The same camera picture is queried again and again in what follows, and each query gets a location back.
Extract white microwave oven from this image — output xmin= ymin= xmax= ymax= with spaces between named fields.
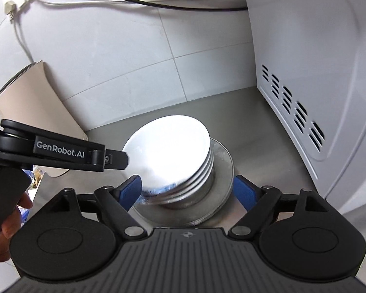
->
xmin=245 ymin=0 xmax=366 ymax=218

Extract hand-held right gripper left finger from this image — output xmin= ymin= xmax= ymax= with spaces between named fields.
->
xmin=33 ymin=175 xmax=147 ymax=241

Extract white ceramic bowl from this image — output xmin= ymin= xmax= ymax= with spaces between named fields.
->
xmin=140 ymin=162 xmax=215 ymax=204
xmin=143 ymin=166 xmax=216 ymax=210
xmin=122 ymin=115 xmax=211 ymax=190
xmin=140 ymin=156 xmax=214 ymax=198

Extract white power cable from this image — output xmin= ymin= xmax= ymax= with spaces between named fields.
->
xmin=38 ymin=0 xmax=162 ymax=8
xmin=13 ymin=14 xmax=35 ymax=64

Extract beige electric kettle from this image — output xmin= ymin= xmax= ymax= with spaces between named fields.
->
xmin=0 ymin=60 xmax=88 ymax=179

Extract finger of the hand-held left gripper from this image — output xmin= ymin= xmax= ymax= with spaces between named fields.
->
xmin=91 ymin=148 xmax=130 ymax=172

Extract person's left hand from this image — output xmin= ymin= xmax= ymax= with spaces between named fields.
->
xmin=0 ymin=190 xmax=33 ymax=263

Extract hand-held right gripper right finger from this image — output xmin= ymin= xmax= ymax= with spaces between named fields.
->
xmin=229 ymin=175 xmax=343 ymax=236

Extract white power plug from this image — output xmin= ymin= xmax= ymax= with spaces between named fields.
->
xmin=4 ymin=1 xmax=18 ymax=18

